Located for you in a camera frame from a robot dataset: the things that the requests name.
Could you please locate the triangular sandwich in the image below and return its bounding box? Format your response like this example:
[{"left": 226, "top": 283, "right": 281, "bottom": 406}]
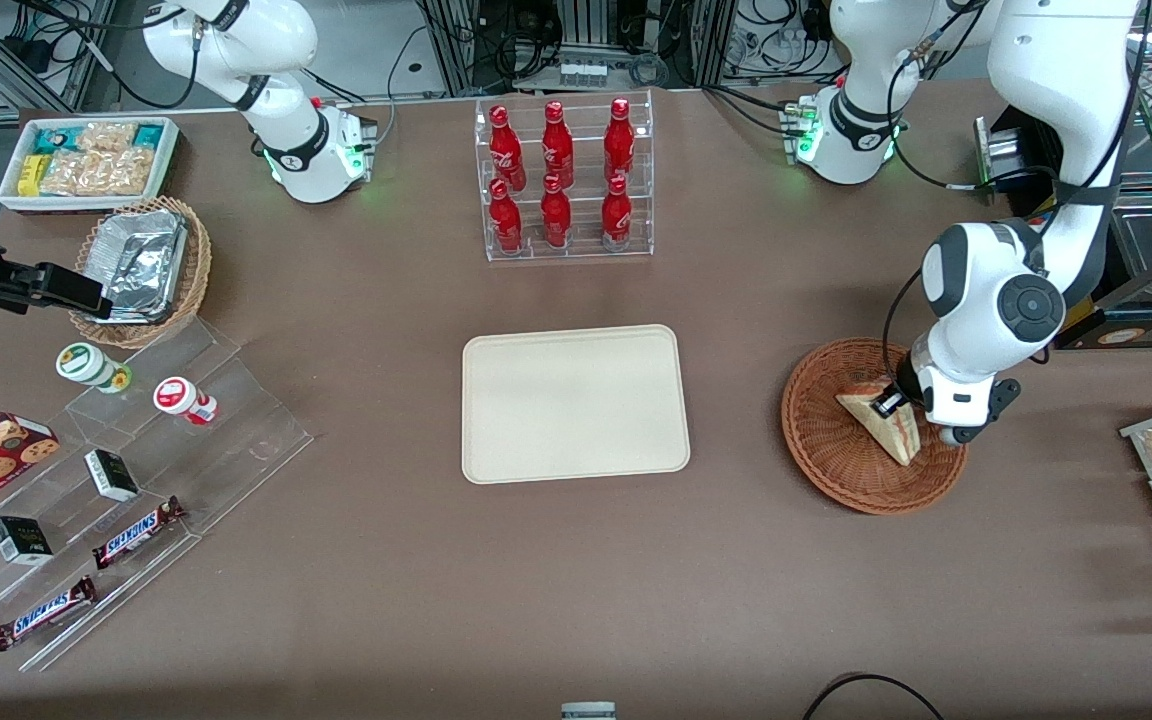
[{"left": 835, "top": 376, "right": 922, "bottom": 469}]

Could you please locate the black floor cable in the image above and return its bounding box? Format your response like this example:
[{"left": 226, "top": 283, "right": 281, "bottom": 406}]
[{"left": 800, "top": 671, "right": 948, "bottom": 720}]

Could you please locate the white rectangular snack bin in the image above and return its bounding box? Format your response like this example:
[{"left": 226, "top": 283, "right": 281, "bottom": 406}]
[{"left": 0, "top": 116, "right": 181, "bottom": 214}]

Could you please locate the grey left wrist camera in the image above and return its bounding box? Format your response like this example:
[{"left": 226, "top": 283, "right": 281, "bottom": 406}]
[{"left": 938, "top": 377, "right": 1023, "bottom": 448}]

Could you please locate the green lid yogurt bottle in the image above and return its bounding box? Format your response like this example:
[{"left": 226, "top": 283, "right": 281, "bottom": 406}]
[{"left": 55, "top": 342, "right": 134, "bottom": 395}]

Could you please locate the beige plastic tray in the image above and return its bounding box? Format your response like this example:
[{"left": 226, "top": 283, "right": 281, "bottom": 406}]
[{"left": 462, "top": 324, "right": 692, "bottom": 486}]

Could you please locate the brown round wicker basket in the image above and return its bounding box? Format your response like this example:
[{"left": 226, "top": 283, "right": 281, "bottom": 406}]
[{"left": 781, "top": 338, "right": 969, "bottom": 517}]

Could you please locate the metal equipment frame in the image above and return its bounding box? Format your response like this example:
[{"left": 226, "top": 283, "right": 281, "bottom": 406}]
[{"left": 416, "top": 0, "right": 739, "bottom": 97}]

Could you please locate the light tan wicker basket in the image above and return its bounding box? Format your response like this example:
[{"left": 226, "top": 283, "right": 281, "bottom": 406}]
[{"left": 68, "top": 195, "right": 214, "bottom": 350}]

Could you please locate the clear acrylic stepped display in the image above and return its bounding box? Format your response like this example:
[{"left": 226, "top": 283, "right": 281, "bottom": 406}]
[{"left": 0, "top": 317, "right": 316, "bottom": 674}]

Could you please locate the brown snickers bar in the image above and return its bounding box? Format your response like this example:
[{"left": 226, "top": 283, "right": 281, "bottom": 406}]
[
  {"left": 91, "top": 495, "right": 188, "bottom": 571},
  {"left": 0, "top": 575, "right": 99, "bottom": 653}
]

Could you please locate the small black carton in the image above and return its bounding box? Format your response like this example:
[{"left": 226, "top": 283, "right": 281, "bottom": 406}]
[
  {"left": 0, "top": 515, "right": 55, "bottom": 567},
  {"left": 83, "top": 448, "right": 141, "bottom": 503}
]

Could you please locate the silver foil container stack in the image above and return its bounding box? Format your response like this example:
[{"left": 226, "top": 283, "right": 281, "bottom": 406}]
[{"left": 85, "top": 208, "right": 189, "bottom": 325}]

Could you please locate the clear cracker pack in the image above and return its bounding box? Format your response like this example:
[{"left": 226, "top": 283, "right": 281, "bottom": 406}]
[
  {"left": 39, "top": 149, "right": 103, "bottom": 198},
  {"left": 76, "top": 121, "right": 138, "bottom": 154},
  {"left": 96, "top": 146, "right": 158, "bottom": 197}
]

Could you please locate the red lid yogurt bottle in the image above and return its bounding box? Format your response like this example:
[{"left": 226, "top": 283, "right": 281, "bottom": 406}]
[{"left": 152, "top": 375, "right": 220, "bottom": 427}]

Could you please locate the clear acrylic bottle rack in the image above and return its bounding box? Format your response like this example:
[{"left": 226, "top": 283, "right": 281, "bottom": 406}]
[{"left": 474, "top": 89, "right": 655, "bottom": 264}]

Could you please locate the red cola bottle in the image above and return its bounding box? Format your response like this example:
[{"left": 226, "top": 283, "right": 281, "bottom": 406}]
[
  {"left": 539, "top": 174, "right": 574, "bottom": 250},
  {"left": 488, "top": 178, "right": 525, "bottom": 255},
  {"left": 489, "top": 105, "right": 528, "bottom": 192},
  {"left": 603, "top": 97, "right": 637, "bottom": 184},
  {"left": 541, "top": 100, "right": 576, "bottom": 190},
  {"left": 600, "top": 175, "right": 634, "bottom": 252}
]

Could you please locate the black hot food warmer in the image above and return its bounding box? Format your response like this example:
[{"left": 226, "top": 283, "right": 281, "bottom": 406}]
[{"left": 973, "top": 0, "right": 1152, "bottom": 351}]

